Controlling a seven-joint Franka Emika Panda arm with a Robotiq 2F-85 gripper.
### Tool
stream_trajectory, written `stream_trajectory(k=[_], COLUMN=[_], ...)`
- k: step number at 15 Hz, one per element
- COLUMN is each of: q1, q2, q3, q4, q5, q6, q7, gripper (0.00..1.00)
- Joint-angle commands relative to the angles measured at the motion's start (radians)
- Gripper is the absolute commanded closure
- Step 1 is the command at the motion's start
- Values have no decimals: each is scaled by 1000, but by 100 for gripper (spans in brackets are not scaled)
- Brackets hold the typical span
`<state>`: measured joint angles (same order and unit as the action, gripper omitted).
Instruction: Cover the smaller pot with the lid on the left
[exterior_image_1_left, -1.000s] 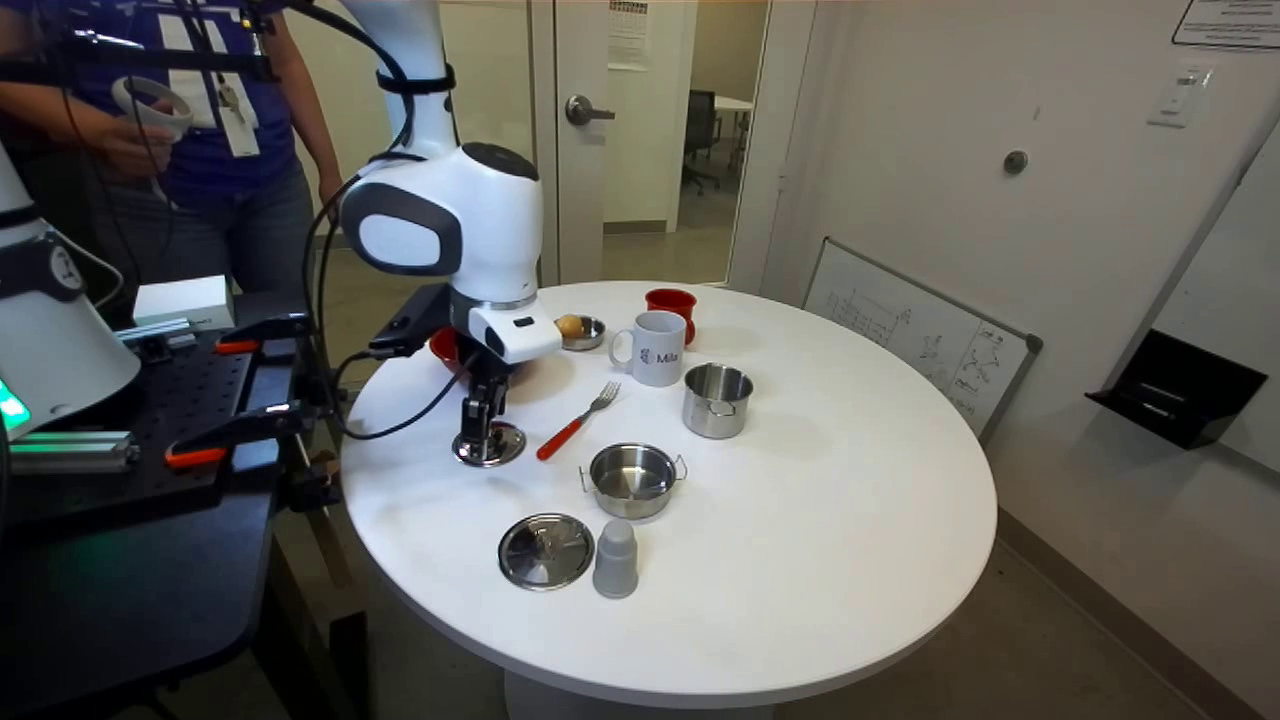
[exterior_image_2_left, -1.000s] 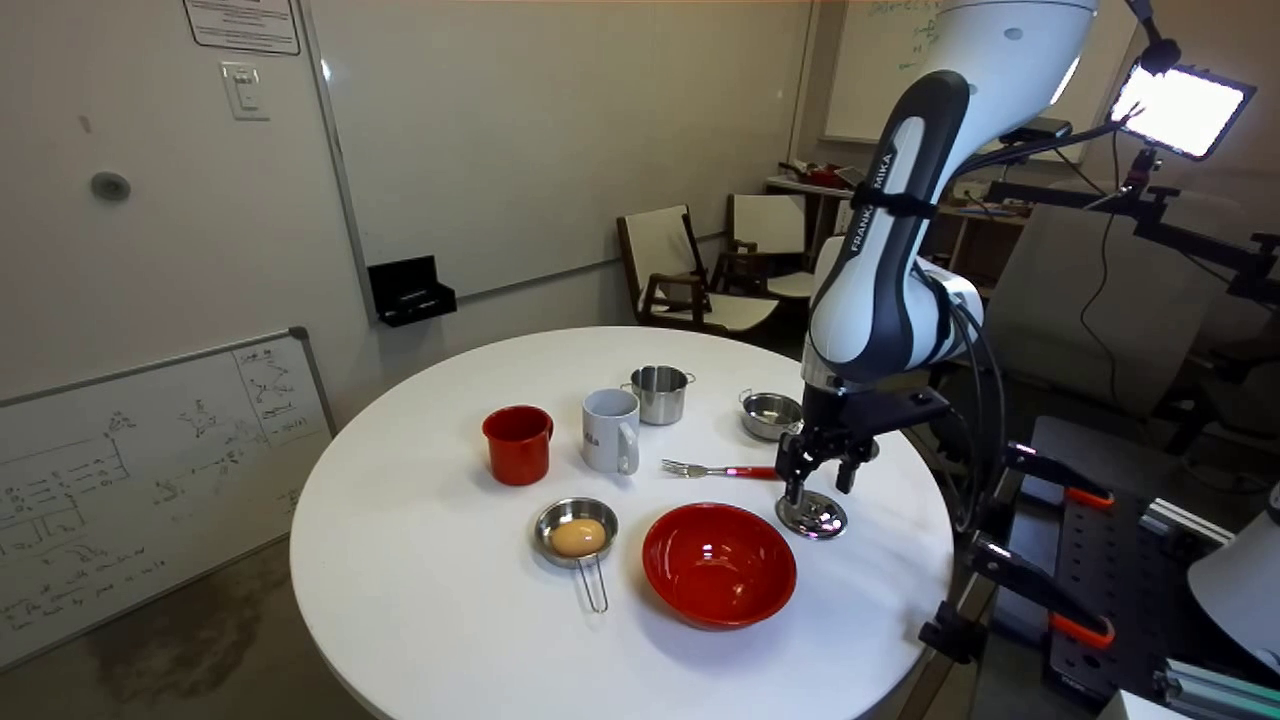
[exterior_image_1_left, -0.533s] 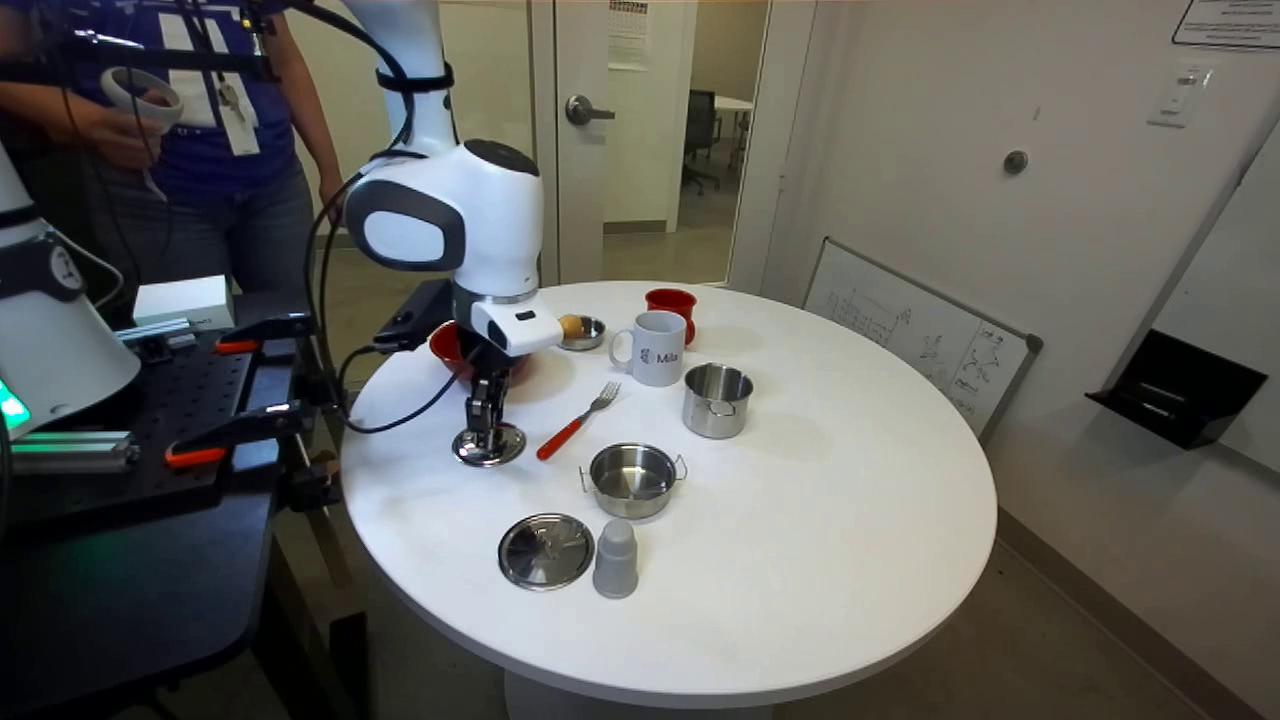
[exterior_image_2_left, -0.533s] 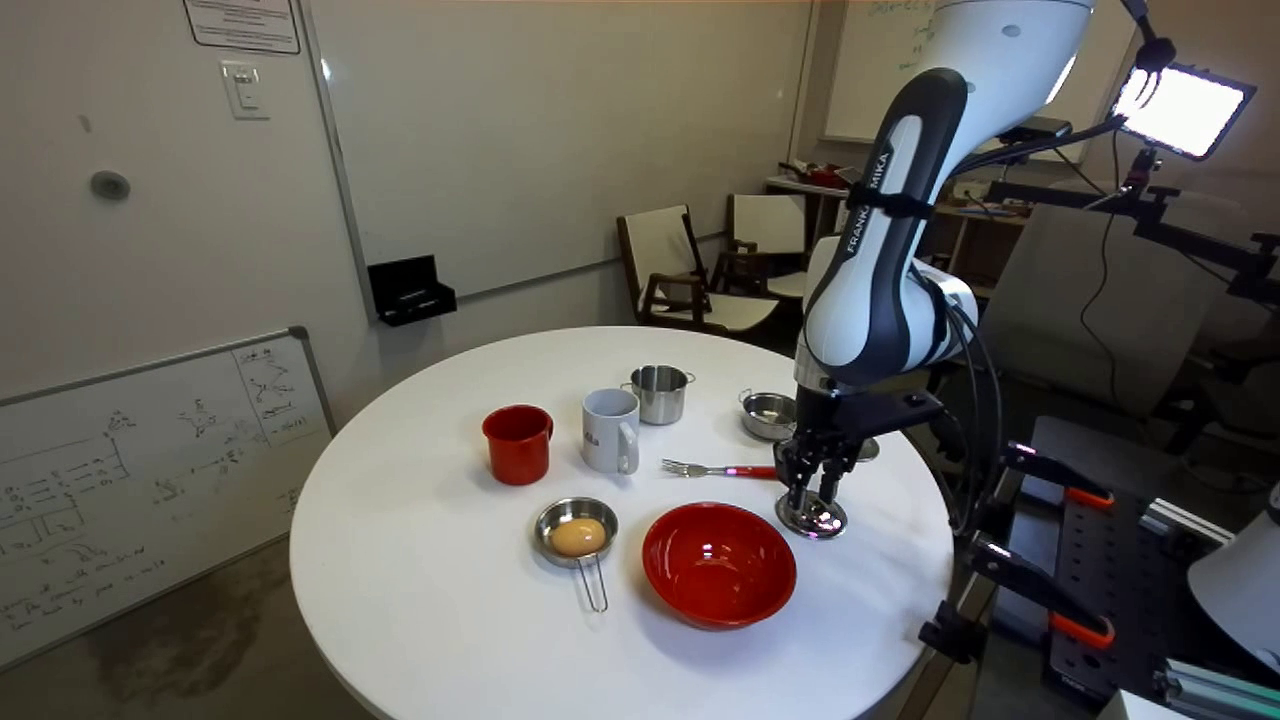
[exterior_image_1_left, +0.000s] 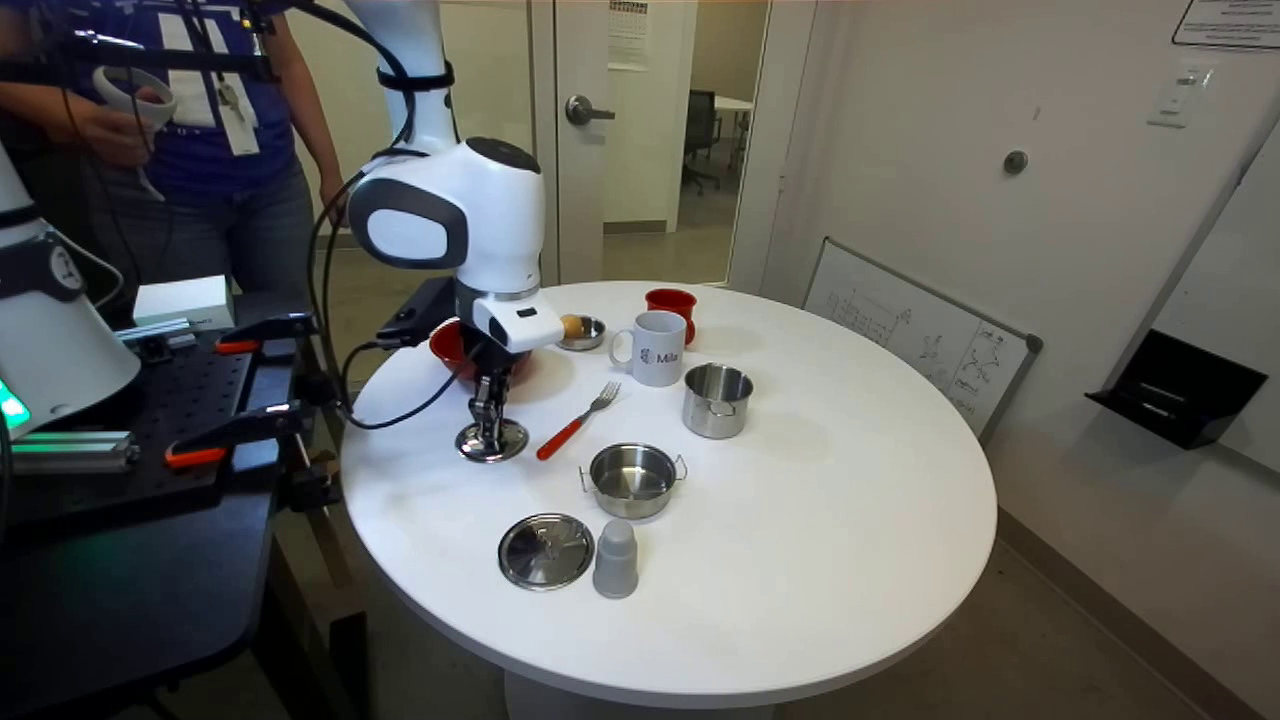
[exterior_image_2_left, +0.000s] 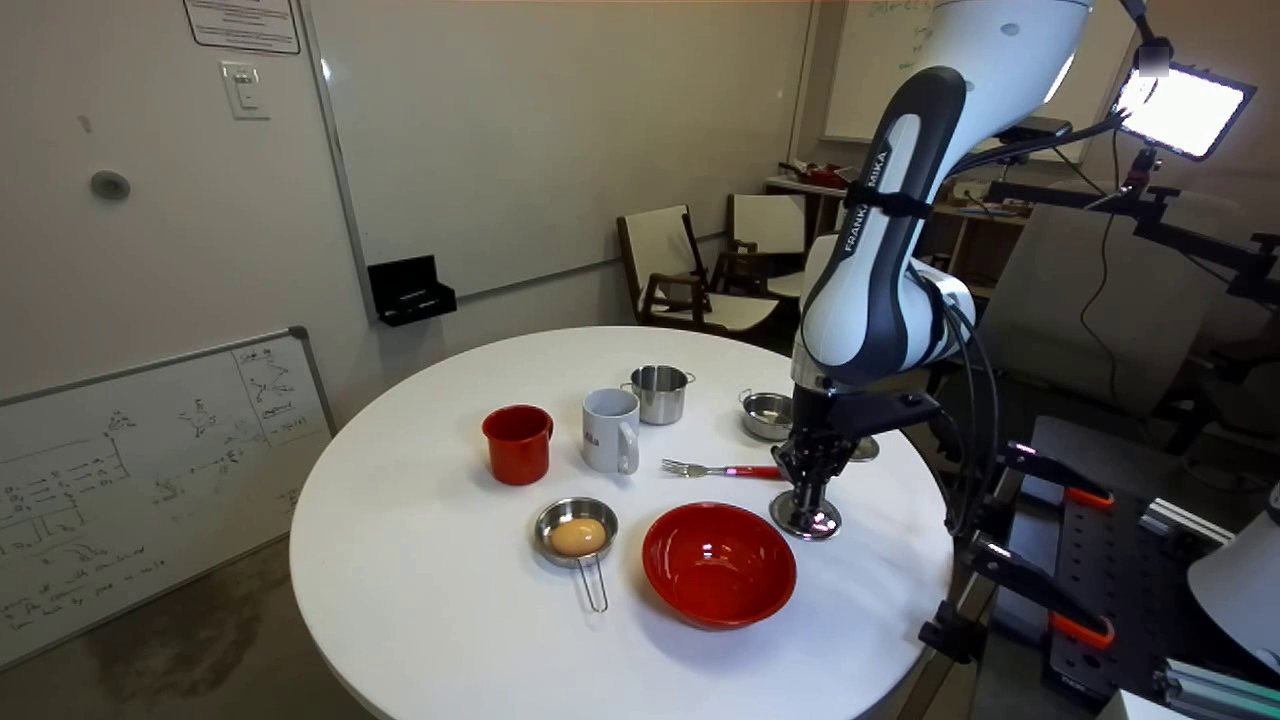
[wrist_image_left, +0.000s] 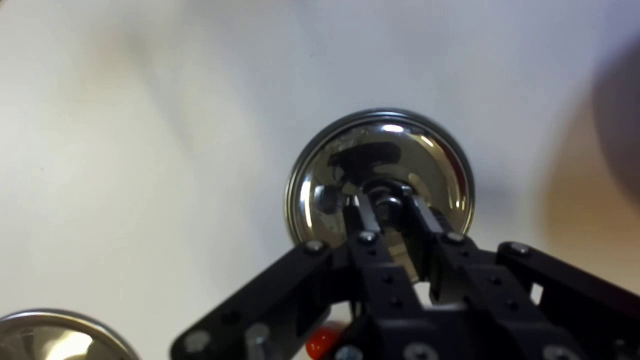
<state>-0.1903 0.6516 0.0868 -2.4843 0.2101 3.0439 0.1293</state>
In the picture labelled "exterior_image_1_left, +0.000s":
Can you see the red mug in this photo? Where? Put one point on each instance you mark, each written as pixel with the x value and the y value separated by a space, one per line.
pixel 671 300

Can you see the flat steel dish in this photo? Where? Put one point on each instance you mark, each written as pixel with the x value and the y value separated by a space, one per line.
pixel 546 553

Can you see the black marker tray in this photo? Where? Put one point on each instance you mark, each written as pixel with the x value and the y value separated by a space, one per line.
pixel 1183 386

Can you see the brown egg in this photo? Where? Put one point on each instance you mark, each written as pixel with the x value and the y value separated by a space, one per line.
pixel 574 324

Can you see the small steel lid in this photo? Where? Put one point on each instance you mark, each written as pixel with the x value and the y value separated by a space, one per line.
pixel 490 444

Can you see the wall whiteboard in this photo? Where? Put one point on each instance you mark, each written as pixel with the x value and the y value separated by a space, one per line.
pixel 1240 292

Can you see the person's left forearm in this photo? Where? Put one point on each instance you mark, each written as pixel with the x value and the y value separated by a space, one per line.
pixel 300 100

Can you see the black breadboard table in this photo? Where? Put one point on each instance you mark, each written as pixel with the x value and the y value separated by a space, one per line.
pixel 132 587

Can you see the red bowl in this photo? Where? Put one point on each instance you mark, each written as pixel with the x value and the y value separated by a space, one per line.
pixel 448 349

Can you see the small shallow steel pot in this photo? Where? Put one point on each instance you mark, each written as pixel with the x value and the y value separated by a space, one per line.
pixel 635 485

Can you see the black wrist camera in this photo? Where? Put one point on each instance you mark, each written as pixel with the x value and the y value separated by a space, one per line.
pixel 419 312

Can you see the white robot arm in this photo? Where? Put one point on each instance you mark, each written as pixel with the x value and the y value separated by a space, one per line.
pixel 466 202

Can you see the person in blue shirt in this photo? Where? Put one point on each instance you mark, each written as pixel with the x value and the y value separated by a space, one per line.
pixel 203 146

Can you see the tall steel pot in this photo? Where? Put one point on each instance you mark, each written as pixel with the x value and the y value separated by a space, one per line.
pixel 716 411

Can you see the white mug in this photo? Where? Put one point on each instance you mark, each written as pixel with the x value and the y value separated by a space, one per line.
pixel 656 352

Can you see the grey handheld controller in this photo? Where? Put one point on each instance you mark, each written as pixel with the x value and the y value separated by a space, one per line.
pixel 143 91

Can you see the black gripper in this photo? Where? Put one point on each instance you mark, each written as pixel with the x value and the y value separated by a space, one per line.
pixel 490 364

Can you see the white dome device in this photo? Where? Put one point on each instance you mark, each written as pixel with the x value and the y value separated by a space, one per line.
pixel 52 344

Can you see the white wall sign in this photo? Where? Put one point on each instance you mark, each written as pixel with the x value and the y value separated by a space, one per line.
pixel 1234 22

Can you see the small steel pan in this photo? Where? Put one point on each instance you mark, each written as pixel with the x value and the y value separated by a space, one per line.
pixel 590 341

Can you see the grey plastic cup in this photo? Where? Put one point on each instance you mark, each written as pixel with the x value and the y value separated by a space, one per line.
pixel 612 567

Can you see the leaning whiteboard with drawings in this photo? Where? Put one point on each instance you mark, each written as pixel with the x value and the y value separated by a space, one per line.
pixel 920 333

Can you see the white box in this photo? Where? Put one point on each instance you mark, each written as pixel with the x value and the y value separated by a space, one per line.
pixel 180 300

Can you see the round grey wall stop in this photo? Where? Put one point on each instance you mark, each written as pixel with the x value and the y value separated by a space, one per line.
pixel 1015 162

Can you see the person's right hand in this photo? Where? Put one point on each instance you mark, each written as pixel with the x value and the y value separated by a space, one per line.
pixel 115 132

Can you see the white door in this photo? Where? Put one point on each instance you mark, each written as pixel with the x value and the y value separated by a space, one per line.
pixel 582 202

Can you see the person's right forearm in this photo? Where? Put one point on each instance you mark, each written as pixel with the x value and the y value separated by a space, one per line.
pixel 37 107

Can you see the person's left hand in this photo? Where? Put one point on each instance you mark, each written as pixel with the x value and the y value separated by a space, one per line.
pixel 332 202

